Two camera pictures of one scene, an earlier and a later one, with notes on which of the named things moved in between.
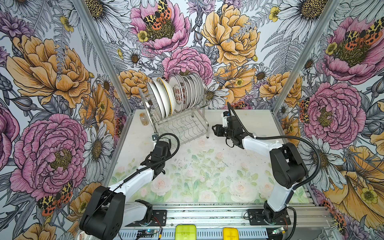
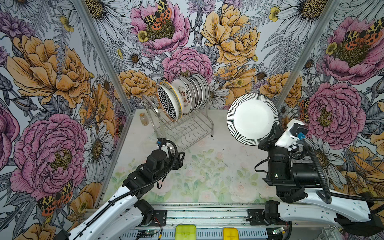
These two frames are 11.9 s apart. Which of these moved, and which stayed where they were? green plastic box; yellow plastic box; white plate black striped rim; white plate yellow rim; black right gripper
Moved: black right gripper; white plate black striped rim; white plate yellow rim
Stayed: green plastic box; yellow plastic box
